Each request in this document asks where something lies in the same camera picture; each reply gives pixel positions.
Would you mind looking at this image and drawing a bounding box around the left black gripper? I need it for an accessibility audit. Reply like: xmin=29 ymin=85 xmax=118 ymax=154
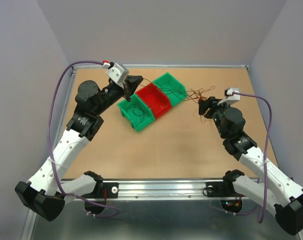
xmin=94 ymin=75 xmax=144 ymax=116

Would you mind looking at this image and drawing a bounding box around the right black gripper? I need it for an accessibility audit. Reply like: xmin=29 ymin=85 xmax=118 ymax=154
xmin=196 ymin=96 xmax=232 ymax=139

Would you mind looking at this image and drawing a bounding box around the brown wire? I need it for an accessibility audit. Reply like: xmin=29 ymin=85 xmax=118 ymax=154
xmin=122 ymin=77 xmax=192 ymax=124

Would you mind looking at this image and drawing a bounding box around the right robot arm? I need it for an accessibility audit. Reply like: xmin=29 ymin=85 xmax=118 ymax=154
xmin=198 ymin=96 xmax=303 ymax=236

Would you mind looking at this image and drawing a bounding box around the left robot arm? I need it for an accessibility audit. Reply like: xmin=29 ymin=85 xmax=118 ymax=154
xmin=14 ymin=75 xmax=144 ymax=222

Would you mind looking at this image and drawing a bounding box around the far green plastic bin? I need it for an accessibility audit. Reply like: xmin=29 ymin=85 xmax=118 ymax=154
xmin=153 ymin=72 xmax=187 ymax=107

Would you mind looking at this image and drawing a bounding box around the green plastic bin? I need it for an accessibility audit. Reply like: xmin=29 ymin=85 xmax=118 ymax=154
xmin=153 ymin=72 xmax=187 ymax=107
xmin=117 ymin=94 xmax=156 ymax=132

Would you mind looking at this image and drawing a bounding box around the near green plastic bin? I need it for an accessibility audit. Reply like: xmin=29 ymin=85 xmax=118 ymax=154
xmin=117 ymin=94 xmax=156 ymax=132

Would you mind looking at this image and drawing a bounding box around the red plastic bin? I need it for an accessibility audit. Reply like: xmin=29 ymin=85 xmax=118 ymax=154
xmin=136 ymin=83 xmax=172 ymax=120

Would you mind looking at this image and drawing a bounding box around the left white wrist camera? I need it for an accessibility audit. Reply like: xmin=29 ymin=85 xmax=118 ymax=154
xmin=102 ymin=60 xmax=129 ymax=89

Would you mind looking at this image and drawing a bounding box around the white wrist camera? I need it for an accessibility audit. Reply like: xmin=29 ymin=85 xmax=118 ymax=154
xmin=218 ymin=87 xmax=241 ymax=106
xmin=102 ymin=60 xmax=129 ymax=89

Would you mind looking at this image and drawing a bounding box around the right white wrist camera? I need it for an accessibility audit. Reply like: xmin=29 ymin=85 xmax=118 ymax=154
xmin=218 ymin=87 xmax=241 ymax=106

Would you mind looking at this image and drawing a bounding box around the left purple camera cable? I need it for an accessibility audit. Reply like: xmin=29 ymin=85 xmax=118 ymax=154
xmin=46 ymin=59 xmax=120 ymax=218

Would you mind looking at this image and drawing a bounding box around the aluminium table edge frame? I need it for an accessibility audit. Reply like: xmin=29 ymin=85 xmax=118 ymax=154
xmin=62 ymin=63 xmax=248 ymax=121

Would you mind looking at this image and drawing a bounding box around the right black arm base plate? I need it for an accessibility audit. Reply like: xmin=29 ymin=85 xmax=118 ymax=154
xmin=205 ymin=181 xmax=239 ymax=198

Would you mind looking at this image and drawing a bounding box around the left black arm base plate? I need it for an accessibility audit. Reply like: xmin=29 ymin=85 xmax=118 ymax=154
xmin=82 ymin=181 xmax=119 ymax=199

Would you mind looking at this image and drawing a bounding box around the aluminium front rail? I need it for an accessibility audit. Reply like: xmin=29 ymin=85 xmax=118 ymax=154
xmin=61 ymin=177 xmax=260 ymax=201

